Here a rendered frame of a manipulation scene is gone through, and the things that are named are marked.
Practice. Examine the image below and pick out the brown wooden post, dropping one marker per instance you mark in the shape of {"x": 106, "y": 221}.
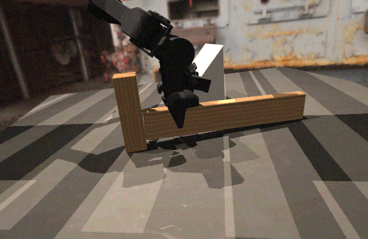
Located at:
{"x": 129, "y": 107}

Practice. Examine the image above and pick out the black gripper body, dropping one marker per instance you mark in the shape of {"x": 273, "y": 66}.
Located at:
{"x": 173, "y": 85}

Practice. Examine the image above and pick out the wooden side rail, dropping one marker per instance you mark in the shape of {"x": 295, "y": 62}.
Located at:
{"x": 225, "y": 114}

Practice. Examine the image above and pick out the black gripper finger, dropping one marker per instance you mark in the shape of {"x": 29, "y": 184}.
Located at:
{"x": 164, "y": 100}
{"x": 178, "y": 116}

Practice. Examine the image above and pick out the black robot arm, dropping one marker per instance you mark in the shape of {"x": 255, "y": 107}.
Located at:
{"x": 145, "y": 31}

